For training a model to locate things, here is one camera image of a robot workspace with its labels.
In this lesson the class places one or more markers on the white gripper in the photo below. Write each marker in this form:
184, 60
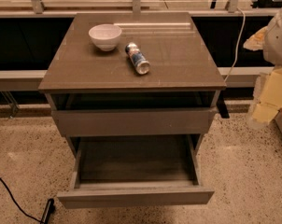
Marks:
278, 39

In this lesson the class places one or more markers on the grey drawer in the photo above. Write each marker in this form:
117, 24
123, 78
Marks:
135, 171
86, 123

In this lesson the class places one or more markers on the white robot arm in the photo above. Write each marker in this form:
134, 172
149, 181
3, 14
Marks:
272, 53

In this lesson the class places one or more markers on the grey drawer cabinet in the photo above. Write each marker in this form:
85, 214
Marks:
182, 73

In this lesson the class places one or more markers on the grey top drawer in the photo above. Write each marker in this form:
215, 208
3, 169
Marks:
86, 123

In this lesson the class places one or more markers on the blue silver drink can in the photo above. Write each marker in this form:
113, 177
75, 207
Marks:
140, 63

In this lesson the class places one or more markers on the white ceramic bowl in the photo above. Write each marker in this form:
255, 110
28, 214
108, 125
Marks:
105, 36

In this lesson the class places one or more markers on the black plug device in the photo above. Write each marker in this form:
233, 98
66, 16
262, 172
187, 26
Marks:
48, 211

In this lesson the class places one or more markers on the metal railing frame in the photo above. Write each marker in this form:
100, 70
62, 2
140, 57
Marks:
29, 27

